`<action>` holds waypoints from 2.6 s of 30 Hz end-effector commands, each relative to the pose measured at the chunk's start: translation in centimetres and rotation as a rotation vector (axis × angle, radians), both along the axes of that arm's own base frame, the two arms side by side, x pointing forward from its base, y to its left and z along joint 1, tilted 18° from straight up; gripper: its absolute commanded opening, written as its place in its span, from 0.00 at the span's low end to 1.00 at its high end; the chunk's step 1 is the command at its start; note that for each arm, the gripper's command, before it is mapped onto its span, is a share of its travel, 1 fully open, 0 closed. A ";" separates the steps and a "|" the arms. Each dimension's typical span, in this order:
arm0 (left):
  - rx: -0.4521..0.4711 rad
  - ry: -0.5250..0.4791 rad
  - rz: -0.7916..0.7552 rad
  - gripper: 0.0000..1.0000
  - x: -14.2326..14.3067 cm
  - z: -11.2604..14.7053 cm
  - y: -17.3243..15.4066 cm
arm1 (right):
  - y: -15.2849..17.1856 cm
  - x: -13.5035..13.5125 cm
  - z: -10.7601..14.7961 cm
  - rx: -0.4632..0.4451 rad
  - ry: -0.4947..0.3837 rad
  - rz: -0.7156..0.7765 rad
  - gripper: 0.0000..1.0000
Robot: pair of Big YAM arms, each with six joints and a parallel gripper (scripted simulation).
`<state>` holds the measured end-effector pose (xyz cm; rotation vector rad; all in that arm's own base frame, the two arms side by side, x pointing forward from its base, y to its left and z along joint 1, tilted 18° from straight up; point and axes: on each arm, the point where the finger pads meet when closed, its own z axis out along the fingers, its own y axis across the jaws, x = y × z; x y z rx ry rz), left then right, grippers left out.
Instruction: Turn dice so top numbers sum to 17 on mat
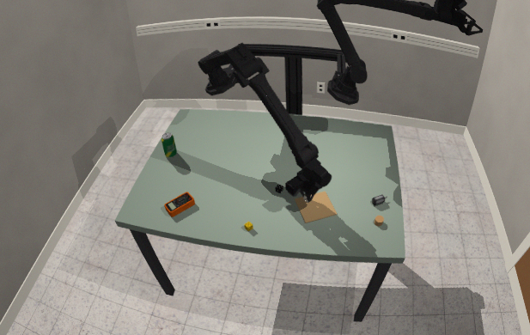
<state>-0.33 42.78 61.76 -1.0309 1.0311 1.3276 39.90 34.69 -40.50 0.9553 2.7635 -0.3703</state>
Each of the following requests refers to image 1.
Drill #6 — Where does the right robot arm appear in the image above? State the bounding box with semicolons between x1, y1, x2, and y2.
198;43;332;197

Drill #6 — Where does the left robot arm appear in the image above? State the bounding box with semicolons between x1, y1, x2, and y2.
317;0;467;100

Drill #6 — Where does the tan flat mat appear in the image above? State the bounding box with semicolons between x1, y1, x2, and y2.
295;192;337;223

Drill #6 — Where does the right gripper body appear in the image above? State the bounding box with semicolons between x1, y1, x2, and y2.
302;182;322;195

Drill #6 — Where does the orange multimeter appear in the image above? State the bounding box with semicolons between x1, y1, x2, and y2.
164;192;195;217

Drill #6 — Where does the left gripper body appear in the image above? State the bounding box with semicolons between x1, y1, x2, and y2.
448;9;470;35

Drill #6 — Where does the small orange-brown cylinder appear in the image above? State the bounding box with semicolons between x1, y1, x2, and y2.
375;216;384;226

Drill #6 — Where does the green soda can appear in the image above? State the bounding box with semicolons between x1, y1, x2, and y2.
161;132;177;158

